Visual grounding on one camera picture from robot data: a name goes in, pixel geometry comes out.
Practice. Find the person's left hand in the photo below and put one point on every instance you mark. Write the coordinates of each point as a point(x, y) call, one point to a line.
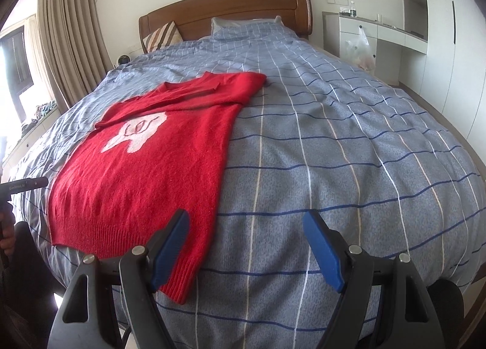
point(8, 220)

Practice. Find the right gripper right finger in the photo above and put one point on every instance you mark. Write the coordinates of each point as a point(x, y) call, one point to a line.
point(406, 317)

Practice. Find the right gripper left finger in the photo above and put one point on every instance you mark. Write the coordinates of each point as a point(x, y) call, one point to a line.
point(87, 317)

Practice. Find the striped brown cushion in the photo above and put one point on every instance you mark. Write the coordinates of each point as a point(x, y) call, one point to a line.
point(162, 37)

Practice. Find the white wardrobe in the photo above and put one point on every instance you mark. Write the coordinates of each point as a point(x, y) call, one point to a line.
point(453, 79)

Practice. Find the white window bench cabinet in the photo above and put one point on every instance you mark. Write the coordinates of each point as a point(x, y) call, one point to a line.
point(24, 145)

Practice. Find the grey pillow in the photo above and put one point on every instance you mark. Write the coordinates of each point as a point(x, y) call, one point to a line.
point(218, 23)

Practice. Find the brown wooden headboard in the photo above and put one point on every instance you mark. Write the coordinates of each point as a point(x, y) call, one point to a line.
point(193, 17)

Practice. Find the grey plaid duvet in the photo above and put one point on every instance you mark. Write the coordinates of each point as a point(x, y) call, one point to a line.
point(321, 134)

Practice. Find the small white fan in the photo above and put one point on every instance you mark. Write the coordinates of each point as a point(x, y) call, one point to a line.
point(123, 59)

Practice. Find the red knit sweater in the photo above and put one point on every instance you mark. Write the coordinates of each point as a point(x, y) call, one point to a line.
point(148, 157)

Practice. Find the beige curtain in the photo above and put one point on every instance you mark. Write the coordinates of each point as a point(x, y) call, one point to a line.
point(75, 56)

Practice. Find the white built-in desk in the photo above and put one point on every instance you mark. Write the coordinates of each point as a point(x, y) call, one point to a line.
point(399, 56)

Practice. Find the green bottle on desk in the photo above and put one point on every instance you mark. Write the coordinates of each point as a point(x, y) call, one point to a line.
point(352, 9)

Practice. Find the white plastic bag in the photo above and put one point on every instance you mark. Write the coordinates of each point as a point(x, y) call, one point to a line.
point(359, 53)

